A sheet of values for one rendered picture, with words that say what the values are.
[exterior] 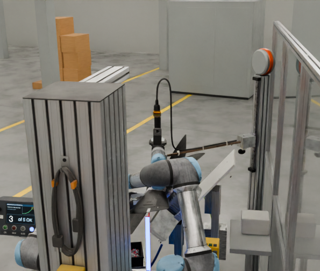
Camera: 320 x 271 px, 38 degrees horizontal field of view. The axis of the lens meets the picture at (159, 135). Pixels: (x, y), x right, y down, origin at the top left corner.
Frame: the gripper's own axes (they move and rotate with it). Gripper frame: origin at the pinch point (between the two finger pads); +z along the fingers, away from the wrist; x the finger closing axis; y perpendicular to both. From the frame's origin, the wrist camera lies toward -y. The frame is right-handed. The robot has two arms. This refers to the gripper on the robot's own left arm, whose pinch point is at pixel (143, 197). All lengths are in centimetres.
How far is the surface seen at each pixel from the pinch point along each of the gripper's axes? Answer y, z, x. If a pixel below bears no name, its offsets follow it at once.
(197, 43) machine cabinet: 608, 421, -58
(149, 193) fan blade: -0.2, 4.2, -1.0
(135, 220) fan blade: 12.3, -0.8, 18.4
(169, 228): -4.8, 13.4, 21.3
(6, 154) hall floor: 455, -6, 70
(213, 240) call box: -42.7, 19.0, 15.3
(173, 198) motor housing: -0.6, 19.2, 4.9
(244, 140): -4, 70, -23
